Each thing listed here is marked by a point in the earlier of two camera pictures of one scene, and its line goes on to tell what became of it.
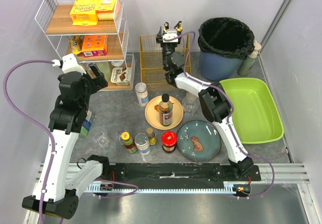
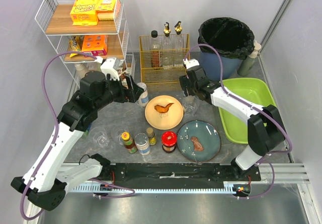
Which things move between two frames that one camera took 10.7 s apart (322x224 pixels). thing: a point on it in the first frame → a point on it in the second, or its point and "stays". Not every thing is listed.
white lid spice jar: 142,94 stays
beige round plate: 152,113 stays
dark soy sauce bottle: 165,110 → 155,51
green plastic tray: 255,116 stays
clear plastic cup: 98,135 stays
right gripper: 159,39 → 187,85
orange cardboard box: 94,45 stays
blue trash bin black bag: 223,42 stays
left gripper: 99,75 → 126,90
